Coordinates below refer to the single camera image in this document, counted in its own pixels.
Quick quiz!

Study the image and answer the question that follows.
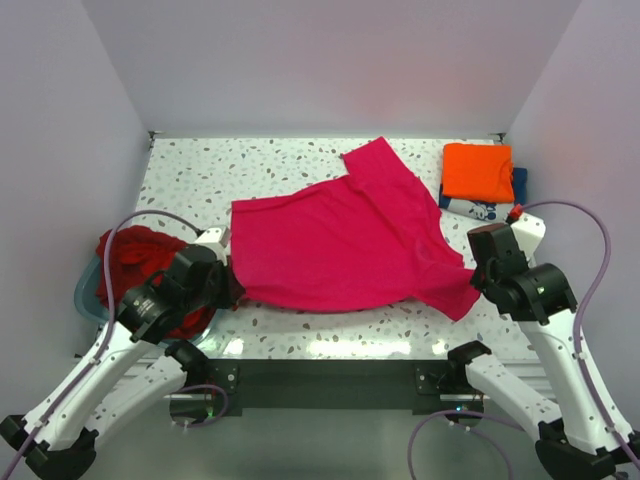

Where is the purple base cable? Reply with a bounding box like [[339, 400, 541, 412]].
[[172, 383, 231, 429], [407, 409, 531, 480]]

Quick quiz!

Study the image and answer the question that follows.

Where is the teal plastic basket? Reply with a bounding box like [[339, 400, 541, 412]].
[[74, 255, 221, 345]]

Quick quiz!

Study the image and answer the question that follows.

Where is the black metal base frame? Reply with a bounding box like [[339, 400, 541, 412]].
[[170, 359, 484, 420]]

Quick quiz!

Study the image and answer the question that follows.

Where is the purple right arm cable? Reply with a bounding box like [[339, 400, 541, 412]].
[[519, 200, 640, 451]]

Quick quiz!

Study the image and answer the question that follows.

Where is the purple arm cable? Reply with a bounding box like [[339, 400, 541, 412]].
[[519, 200, 640, 451], [4, 210, 206, 476]]

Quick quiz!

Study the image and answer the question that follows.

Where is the pink t shirt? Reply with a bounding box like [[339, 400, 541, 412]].
[[231, 138, 479, 321]]

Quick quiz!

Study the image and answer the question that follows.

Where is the blue grey cartoon t shirt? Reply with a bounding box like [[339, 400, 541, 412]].
[[438, 167, 528, 223]]

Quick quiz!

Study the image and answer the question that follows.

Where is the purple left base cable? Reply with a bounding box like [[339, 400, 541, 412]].
[[172, 383, 231, 429]]

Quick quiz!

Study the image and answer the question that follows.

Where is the red t shirt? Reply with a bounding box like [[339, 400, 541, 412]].
[[95, 226, 214, 339]]

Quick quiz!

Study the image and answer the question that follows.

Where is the orange folded t shirt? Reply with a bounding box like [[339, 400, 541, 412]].
[[441, 143, 515, 203]]

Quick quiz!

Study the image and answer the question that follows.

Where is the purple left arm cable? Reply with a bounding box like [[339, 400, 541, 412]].
[[4, 210, 206, 476]]

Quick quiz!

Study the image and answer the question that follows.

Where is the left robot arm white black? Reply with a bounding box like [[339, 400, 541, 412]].
[[1, 245, 237, 479]]

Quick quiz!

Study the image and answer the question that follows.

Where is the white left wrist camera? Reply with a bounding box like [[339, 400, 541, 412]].
[[194, 226, 231, 264]]

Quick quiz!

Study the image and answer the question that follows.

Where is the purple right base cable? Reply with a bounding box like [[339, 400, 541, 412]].
[[407, 409, 531, 480]]

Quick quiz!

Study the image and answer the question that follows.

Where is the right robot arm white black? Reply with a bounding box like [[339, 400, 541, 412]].
[[445, 222, 639, 479]]

